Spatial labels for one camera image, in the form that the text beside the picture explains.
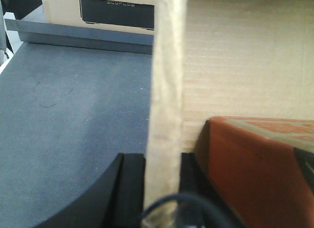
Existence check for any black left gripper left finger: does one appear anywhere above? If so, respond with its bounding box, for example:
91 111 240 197
38 153 145 228

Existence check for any cardboard box with black print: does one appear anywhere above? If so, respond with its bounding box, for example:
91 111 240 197
42 0 156 35

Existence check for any grey metal shelf edge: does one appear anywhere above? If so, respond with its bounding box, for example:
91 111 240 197
5 19 154 54

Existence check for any black cable near camera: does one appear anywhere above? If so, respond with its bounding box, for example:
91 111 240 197
139 192 234 228

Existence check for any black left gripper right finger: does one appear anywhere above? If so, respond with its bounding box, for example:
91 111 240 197
179 153 245 228

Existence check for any orange box inside carton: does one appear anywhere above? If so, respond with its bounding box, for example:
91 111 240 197
194 116 314 228

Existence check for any large brown cardboard box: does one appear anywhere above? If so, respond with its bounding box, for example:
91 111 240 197
144 0 314 206

